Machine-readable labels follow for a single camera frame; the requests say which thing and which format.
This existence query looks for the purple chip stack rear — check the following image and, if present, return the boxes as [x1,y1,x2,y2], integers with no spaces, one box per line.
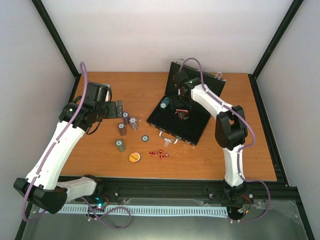
[122,112,130,125]

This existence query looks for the black aluminium frame rail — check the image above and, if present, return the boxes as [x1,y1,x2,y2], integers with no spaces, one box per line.
[57,176,301,208]

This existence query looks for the purple chip stack right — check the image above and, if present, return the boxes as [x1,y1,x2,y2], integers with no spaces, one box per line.
[129,117,138,130]

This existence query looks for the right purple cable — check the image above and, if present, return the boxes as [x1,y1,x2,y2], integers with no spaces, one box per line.
[178,57,272,224]

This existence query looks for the green chip stack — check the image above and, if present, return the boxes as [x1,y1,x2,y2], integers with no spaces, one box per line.
[115,139,126,152]

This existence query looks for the orange big blind button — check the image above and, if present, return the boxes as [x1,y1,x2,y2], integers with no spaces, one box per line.
[129,152,141,163]

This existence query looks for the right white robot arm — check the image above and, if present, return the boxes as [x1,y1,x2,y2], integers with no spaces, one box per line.
[173,70,248,203]

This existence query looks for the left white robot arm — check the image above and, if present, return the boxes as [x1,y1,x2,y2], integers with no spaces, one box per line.
[13,82,118,214]

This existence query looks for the black poker set case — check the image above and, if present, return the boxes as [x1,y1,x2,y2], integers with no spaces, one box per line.
[146,61,211,146]

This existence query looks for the triangular all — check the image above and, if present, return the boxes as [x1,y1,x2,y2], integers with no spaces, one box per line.
[175,109,189,119]

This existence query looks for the single blue poker chip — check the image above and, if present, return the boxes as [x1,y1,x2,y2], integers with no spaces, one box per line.
[141,135,149,142]

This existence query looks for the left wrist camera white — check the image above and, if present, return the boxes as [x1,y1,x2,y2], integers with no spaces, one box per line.
[104,83,113,102]

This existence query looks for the blue chip stack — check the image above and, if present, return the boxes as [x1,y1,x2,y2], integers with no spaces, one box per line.
[159,97,170,109]

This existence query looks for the clear round dealer button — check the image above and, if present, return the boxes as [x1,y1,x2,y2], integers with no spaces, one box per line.
[181,113,190,120]

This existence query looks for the light blue slotted cable duct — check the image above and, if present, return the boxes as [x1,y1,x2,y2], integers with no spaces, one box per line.
[61,204,229,218]

